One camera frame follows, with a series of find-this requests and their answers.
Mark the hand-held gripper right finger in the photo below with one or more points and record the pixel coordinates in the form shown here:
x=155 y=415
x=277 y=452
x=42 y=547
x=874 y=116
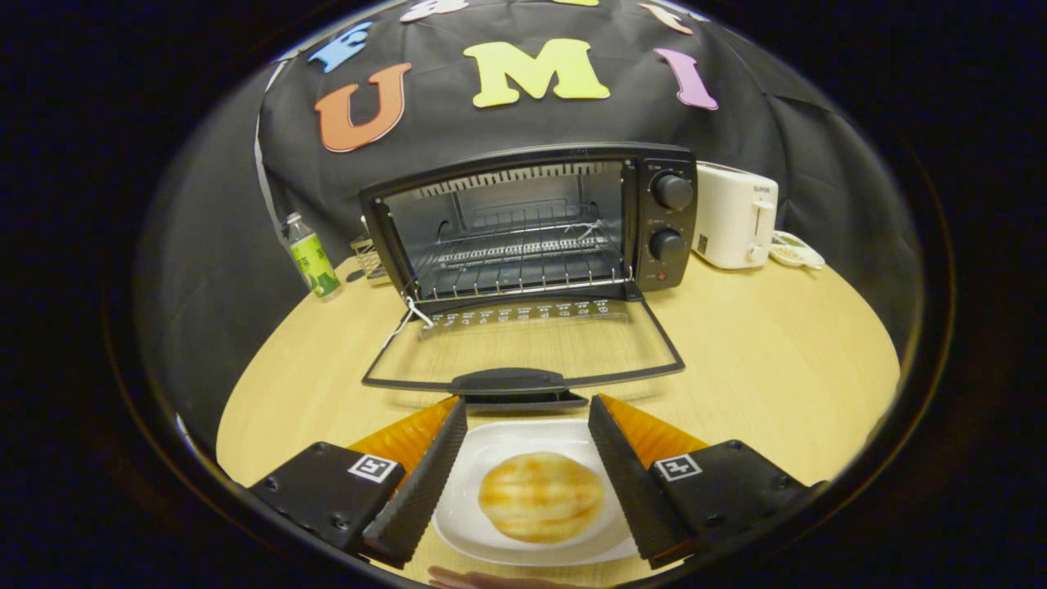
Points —
x=630 y=487

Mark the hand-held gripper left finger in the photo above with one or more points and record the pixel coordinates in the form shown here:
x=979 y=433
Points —
x=421 y=487

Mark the white square plate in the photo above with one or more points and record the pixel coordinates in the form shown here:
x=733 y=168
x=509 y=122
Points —
x=491 y=442

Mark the golden bread bun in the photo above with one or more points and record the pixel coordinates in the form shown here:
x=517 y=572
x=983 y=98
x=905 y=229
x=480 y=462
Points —
x=540 y=497

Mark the black toaster oven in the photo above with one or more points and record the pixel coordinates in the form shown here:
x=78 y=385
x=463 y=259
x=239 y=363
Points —
x=667 y=229

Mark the white pop-up toaster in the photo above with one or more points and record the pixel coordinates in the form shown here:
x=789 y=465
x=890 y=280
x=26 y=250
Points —
x=732 y=217

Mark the green label plastic bottle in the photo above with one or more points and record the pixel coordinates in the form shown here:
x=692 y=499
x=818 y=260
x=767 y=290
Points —
x=315 y=266

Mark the small white snack dish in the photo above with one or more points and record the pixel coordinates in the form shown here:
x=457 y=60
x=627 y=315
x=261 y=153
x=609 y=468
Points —
x=795 y=254

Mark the black backdrop cloth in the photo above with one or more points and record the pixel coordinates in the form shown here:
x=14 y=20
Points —
x=491 y=127

